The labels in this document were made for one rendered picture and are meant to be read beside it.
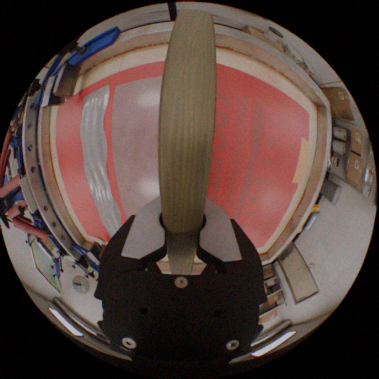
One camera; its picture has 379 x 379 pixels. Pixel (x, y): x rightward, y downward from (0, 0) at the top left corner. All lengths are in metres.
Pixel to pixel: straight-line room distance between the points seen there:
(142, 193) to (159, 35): 0.27
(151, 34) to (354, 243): 3.67
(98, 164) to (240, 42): 0.31
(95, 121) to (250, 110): 0.24
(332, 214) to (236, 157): 3.42
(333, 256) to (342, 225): 0.76
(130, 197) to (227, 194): 0.17
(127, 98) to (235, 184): 0.22
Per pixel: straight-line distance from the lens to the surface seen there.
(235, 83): 0.20
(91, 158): 0.22
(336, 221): 3.51
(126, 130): 0.18
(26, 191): 0.52
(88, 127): 0.23
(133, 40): 0.24
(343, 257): 3.66
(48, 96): 0.30
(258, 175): 0.20
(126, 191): 0.20
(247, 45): 0.24
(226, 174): 0.17
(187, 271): 0.15
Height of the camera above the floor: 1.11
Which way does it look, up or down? 63 degrees down
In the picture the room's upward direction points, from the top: 179 degrees clockwise
